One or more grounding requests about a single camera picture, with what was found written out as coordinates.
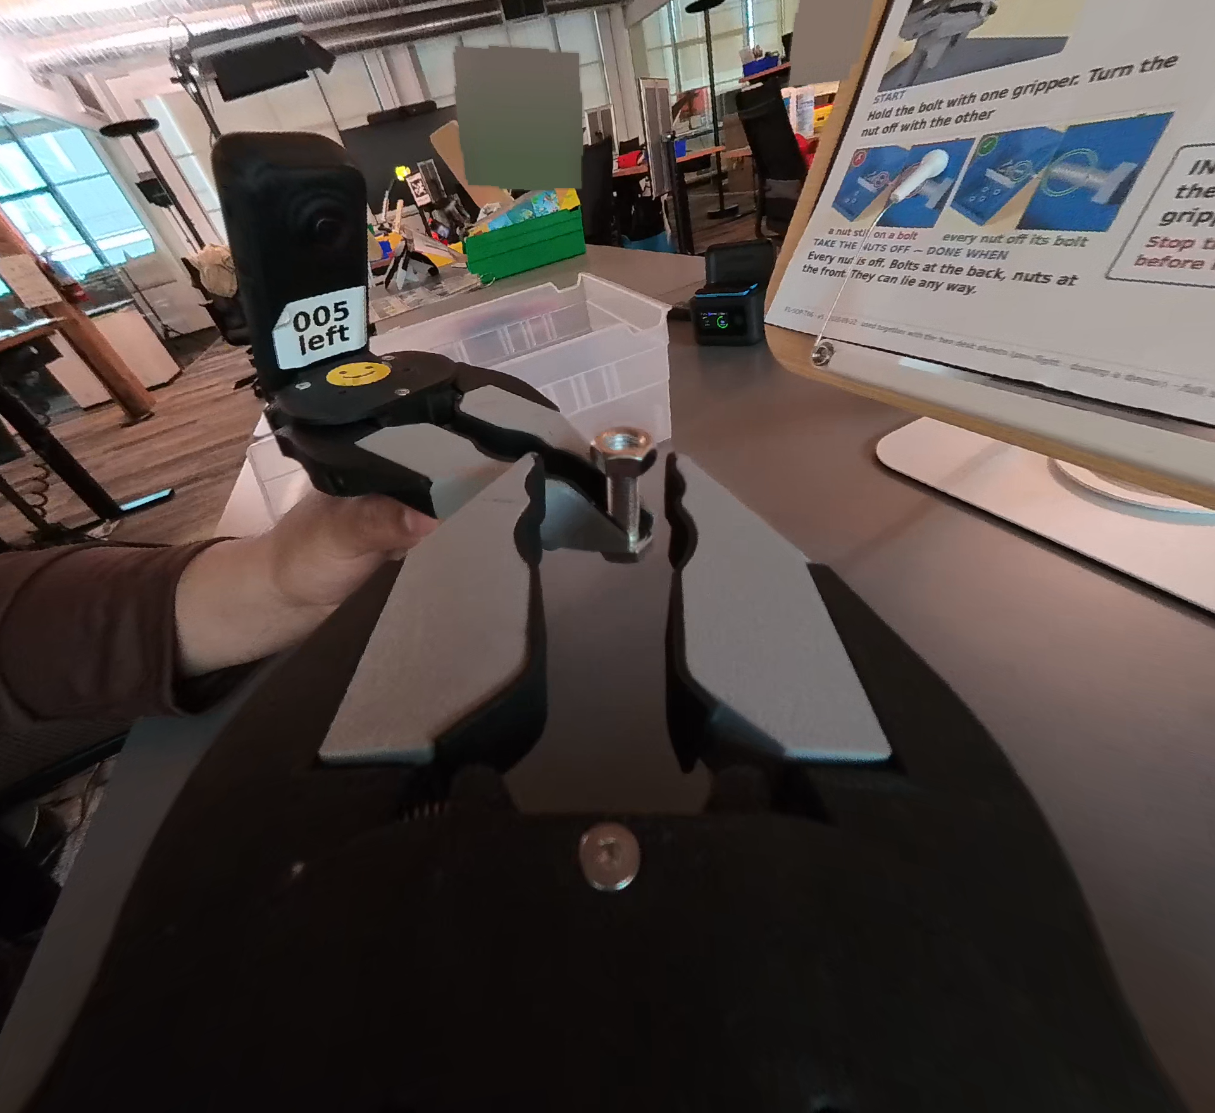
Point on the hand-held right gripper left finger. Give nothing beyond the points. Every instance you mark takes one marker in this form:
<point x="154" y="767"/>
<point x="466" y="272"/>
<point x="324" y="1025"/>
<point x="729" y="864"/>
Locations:
<point x="445" y="638"/>

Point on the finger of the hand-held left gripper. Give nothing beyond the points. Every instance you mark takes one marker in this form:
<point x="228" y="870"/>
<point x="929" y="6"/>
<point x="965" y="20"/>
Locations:
<point x="578" y="515"/>
<point x="445" y="468"/>

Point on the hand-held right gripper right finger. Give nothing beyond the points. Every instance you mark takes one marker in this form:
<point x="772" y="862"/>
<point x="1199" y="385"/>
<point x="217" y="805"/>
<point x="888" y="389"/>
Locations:
<point x="777" y="647"/>

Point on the silver hex bolt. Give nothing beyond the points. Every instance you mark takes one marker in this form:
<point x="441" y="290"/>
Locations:
<point x="624" y="506"/>

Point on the person's left forearm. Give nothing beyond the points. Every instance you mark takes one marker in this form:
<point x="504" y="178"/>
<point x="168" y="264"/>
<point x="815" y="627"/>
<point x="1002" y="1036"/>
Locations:
<point x="85" y="629"/>

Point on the person's left hand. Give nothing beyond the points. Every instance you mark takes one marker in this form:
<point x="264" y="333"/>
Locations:
<point x="293" y="571"/>

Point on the clear plastic bin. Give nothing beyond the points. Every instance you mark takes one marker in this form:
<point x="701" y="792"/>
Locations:
<point x="569" y="344"/>

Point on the black studio light panel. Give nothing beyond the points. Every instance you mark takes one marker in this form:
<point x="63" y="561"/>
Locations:
<point x="255" y="55"/>

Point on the green plastic bins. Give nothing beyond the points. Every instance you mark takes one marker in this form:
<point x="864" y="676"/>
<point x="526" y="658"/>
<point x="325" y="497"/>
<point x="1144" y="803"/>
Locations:
<point x="531" y="250"/>

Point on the white stand base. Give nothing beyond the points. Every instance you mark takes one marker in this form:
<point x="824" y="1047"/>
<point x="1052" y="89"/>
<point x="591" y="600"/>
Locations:
<point x="949" y="478"/>

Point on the black case with screen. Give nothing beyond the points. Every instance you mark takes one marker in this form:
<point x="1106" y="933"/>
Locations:
<point x="730" y="277"/>

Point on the wooden display board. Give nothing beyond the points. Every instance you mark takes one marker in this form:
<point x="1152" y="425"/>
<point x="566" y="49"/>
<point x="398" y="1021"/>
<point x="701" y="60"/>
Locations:
<point x="1043" y="432"/>

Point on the black office chair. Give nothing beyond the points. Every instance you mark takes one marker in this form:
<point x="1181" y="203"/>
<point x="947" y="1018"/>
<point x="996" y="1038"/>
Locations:
<point x="768" y="145"/>

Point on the black floor lamp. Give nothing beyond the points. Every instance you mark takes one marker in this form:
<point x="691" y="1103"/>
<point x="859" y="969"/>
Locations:
<point x="714" y="87"/>

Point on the printed instruction sheet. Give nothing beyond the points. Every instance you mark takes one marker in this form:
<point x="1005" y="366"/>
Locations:
<point x="996" y="212"/>

